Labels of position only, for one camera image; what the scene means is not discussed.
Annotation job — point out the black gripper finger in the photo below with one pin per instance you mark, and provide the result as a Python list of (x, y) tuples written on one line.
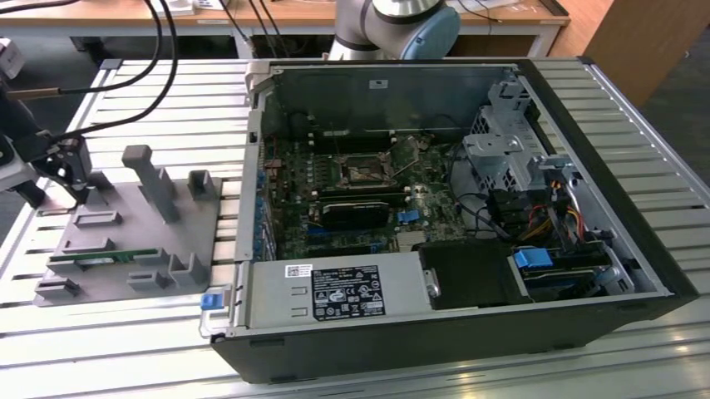
[(57, 170), (79, 162)]

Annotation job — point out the black RAM slot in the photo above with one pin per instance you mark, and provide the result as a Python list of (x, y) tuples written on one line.
[(360, 191), (360, 198)]

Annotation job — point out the CPU socket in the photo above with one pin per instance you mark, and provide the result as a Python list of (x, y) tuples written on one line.
[(365, 174)]

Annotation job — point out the grey parts rack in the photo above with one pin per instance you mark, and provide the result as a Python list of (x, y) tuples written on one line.
[(139, 237)]

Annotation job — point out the green RAM stick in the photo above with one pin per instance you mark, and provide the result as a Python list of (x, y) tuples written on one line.
[(111, 254)]

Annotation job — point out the blue case latch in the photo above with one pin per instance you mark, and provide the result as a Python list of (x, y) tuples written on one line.
[(212, 302)]

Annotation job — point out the silver power supply unit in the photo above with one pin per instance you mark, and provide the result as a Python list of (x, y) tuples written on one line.
[(277, 291)]

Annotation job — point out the black graphics card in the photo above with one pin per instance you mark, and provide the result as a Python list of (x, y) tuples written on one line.
[(355, 216)]

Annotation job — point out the blue board connector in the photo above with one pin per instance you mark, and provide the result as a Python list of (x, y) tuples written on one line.
[(405, 217)]

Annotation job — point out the silver chipset heatsink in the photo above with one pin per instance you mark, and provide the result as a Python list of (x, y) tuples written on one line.
[(411, 242)]

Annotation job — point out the green motherboard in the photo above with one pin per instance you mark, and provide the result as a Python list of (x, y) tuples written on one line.
[(432, 199)]

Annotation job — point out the black open PC case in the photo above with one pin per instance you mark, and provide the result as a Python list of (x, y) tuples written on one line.
[(388, 353)]

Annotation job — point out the grey metal drive cage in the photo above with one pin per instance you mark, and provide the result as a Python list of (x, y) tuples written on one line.
[(494, 160)]

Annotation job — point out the black plastic shroud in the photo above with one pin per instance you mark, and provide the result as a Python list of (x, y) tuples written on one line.
[(471, 274)]

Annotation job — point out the hard disk in blue carrier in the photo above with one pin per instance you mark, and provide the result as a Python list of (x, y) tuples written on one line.
[(532, 259)]

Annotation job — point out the wooden cabinet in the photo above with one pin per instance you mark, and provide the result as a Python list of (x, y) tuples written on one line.
[(643, 45)]

